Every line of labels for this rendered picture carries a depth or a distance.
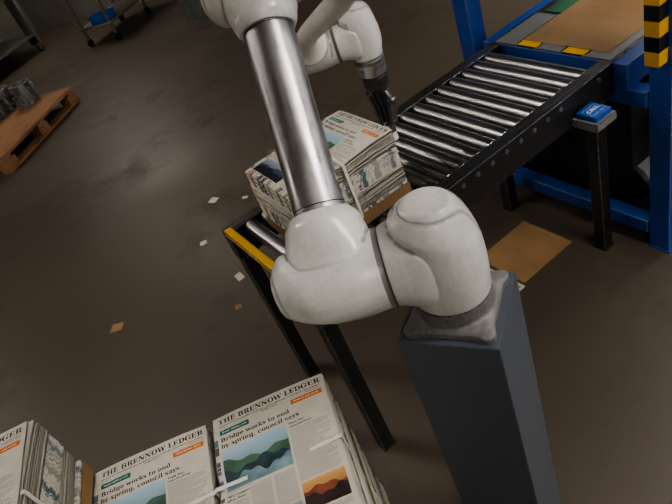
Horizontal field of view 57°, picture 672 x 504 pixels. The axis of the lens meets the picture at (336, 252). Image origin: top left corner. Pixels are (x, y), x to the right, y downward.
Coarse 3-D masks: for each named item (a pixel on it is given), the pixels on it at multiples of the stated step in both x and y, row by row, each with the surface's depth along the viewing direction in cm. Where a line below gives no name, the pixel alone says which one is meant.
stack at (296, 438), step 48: (192, 432) 143; (240, 432) 138; (288, 432) 134; (336, 432) 131; (96, 480) 142; (144, 480) 137; (192, 480) 133; (240, 480) 129; (288, 480) 125; (336, 480) 122
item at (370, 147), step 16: (336, 112) 196; (336, 128) 187; (352, 128) 183; (368, 128) 180; (384, 128) 177; (336, 144) 180; (352, 144) 176; (368, 144) 173; (384, 144) 176; (352, 160) 172; (368, 160) 175; (384, 160) 178; (400, 160) 181; (368, 176) 177; (384, 176) 180; (400, 176) 183; (368, 192) 179; (384, 192) 183
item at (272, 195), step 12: (276, 156) 186; (252, 168) 186; (264, 168) 183; (276, 168) 180; (252, 180) 185; (264, 180) 178; (276, 180) 175; (264, 192) 183; (276, 192) 171; (264, 204) 189; (276, 204) 177; (288, 204) 168; (276, 216) 185; (288, 216) 173
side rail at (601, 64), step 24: (600, 72) 206; (552, 96) 204; (576, 96) 203; (600, 96) 211; (528, 120) 198; (552, 120) 201; (504, 144) 192; (528, 144) 198; (480, 168) 190; (504, 168) 196; (456, 192) 187; (480, 192) 194
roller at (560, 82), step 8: (480, 64) 237; (488, 64) 235; (496, 64) 232; (488, 72) 234; (496, 72) 231; (504, 72) 228; (512, 72) 225; (520, 72) 223; (528, 72) 220; (536, 72) 219; (528, 80) 220; (536, 80) 217; (544, 80) 215; (552, 80) 212; (560, 80) 210; (568, 80) 208; (560, 88) 210
